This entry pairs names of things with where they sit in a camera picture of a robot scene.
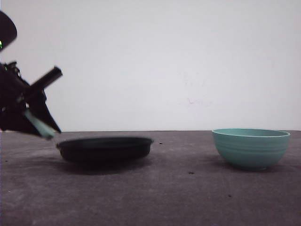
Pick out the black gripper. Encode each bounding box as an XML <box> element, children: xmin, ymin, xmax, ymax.
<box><xmin>0</xmin><ymin>61</ymin><xmax>63</xmax><ymax>137</ymax></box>

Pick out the black frying pan green handle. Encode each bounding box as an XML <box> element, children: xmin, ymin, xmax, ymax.
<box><xmin>22</xmin><ymin>110</ymin><xmax>154</xmax><ymax>163</ymax></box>

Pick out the green ceramic bowl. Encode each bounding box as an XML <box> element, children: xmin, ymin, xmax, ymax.
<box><xmin>212</xmin><ymin>128</ymin><xmax>291</xmax><ymax>170</ymax></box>

